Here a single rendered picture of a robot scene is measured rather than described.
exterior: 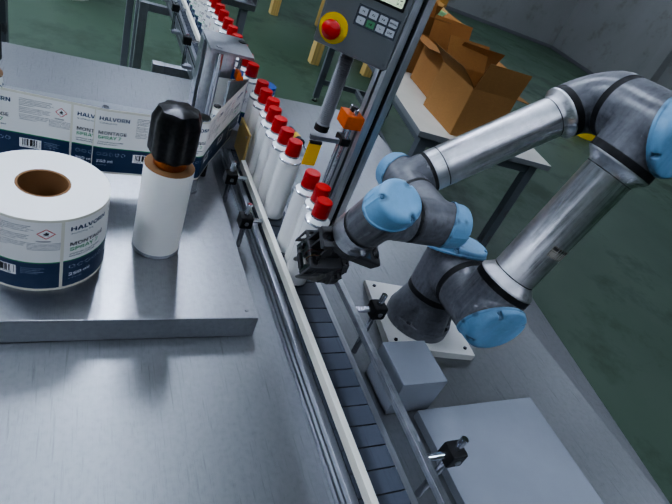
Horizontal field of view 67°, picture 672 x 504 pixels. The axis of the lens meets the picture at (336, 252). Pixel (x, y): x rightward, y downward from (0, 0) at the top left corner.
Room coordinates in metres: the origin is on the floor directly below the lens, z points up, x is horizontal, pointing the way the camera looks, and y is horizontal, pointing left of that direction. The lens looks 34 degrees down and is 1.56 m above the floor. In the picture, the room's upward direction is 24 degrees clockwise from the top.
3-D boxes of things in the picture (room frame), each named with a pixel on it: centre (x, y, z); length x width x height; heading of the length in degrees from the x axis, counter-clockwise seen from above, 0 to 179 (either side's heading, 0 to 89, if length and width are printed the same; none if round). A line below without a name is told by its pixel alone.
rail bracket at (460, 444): (0.51, -0.27, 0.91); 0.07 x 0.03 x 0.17; 124
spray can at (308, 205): (0.90, 0.07, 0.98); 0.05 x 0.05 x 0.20
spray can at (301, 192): (0.94, 0.11, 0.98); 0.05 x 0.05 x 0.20
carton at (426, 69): (3.12, -0.18, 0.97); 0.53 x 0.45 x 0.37; 117
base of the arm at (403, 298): (0.94, -0.23, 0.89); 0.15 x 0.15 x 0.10
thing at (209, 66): (1.29, 0.46, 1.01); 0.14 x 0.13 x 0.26; 34
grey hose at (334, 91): (1.18, 0.16, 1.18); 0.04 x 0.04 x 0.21
